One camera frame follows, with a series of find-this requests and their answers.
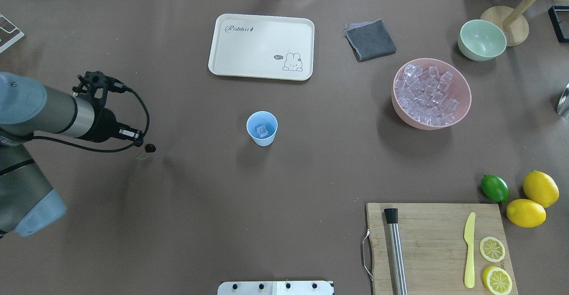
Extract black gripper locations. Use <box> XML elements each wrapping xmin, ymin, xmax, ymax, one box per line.
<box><xmin>83</xmin><ymin>108</ymin><xmax>144</xmax><ymax>147</ymax></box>

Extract dark red cherries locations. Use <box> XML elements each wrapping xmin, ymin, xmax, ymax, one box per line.
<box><xmin>136</xmin><ymin>143</ymin><xmax>156</xmax><ymax>161</ymax></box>

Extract clear ice cube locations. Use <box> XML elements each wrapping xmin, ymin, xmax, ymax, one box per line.
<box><xmin>255</xmin><ymin>125</ymin><xmax>269</xmax><ymax>139</ymax></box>

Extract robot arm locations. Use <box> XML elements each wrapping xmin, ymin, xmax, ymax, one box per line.
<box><xmin>0</xmin><ymin>72</ymin><xmax>150</xmax><ymax>237</ymax></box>

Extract light blue plastic cup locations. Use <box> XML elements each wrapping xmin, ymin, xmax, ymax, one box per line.
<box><xmin>246</xmin><ymin>111</ymin><xmax>278</xmax><ymax>147</ymax></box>

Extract pile of clear ice cubes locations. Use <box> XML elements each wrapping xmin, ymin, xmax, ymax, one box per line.
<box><xmin>394</xmin><ymin>64</ymin><xmax>461</xmax><ymax>126</ymax></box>

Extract steel ice scoop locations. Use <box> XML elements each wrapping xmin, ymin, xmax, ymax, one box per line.
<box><xmin>556</xmin><ymin>83</ymin><xmax>569</xmax><ymax>119</ymax></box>

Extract cream rabbit tray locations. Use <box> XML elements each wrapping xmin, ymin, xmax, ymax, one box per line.
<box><xmin>208</xmin><ymin>13</ymin><xmax>315</xmax><ymax>82</ymax></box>

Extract grey folded cloth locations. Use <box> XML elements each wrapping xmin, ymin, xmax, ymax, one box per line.
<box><xmin>344</xmin><ymin>18</ymin><xmax>397</xmax><ymax>62</ymax></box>

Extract steel muddler black tip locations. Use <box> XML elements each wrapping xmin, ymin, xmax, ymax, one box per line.
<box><xmin>384</xmin><ymin>208</ymin><xmax>409</xmax><ymax>295</ymax></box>

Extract pink bowl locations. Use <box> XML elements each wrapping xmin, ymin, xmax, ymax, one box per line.
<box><xmin>391</xmin><ymin>58</ymin><xmax>472</xmax><ymax>130</ymax></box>

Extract green ceramic bowl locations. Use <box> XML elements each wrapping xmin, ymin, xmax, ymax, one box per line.
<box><xmin>457</xmin><ymin>19</ymin><xmax>507</xmax><ymax>61</ymax></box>

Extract yellow plastic knife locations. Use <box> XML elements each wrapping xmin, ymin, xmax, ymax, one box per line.
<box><xmin>463</xmin><ymin>212</ymin><xmax>476</xmax><ymax>289</ymax></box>

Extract green lime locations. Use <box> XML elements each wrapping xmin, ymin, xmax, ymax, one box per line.
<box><xmin>481</xmin><ymin>174</ymin><xmax>510</xmax><ymax>203</ymax></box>

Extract lemon slice upper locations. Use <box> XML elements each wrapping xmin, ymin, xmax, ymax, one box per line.
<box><xmin>478</xmin><ymin>236</ymin><xmax>506</xmax><ymax>263</ymax></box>

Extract lemon slice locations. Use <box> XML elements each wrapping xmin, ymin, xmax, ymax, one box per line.
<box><xmin>478</xmin><ymin>236</ymin><xmax>506</xmax><ymax>263</ymax></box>
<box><xmin>482</xmin><ymin>266</ymin><xmax>513</xmax><ymax>295</ymax></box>

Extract wooden cutting board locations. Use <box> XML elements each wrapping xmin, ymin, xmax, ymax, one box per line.
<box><xmin>366</xmin><ymin>203</ymin><xmax>515</xmax><ymax>295</ymax></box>

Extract lemon slice lower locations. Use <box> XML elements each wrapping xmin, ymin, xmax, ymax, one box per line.
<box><xmin>482</xmin><ymin>266</ymin><xmax>513</xmax><ymax>295</ymax></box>

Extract wooden stand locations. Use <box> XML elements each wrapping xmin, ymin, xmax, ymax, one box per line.
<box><xmin>480</xmin><ymin>0</ymin><xmax>568</xmax><ymax>47</ymax></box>

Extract yellow lemon lower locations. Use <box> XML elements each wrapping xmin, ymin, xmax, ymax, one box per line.
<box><xmin>506</xmin><ymin>199</ymin><xmax>547</xmax><ymax>228</ymax></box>

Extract yellow lemon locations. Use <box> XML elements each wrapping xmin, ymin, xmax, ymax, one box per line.
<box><xmin>523</xmin><ymin>170</ymin><xmax>560</xmax><ymax>208</ymax></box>
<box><xmin>506</xmin><ymin>199</ymin><xmax>547</xmax><ymax>228</ymax></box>

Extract yellow lemon upper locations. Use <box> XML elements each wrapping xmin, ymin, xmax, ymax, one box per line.
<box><xmin>523</xmin><ymin>170</ymin><xmax>560</xmax><ymax>208</ymax></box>

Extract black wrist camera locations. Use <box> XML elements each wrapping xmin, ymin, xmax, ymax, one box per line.
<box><xmin>72</xmin><ymin>72</ymin><xmax>128</xmax><ymax>110</ymax></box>

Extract white wire cup rack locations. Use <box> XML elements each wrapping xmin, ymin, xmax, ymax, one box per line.
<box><xmin>0</xmin><ymin>14</ymin><xmax>25</xmax><ymax>53</ymax></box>

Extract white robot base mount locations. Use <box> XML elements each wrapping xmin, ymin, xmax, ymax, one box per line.
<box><xmin>217</xmin><ymin>280</ymin><xmax>335</xmax><ymax>295</ymax></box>

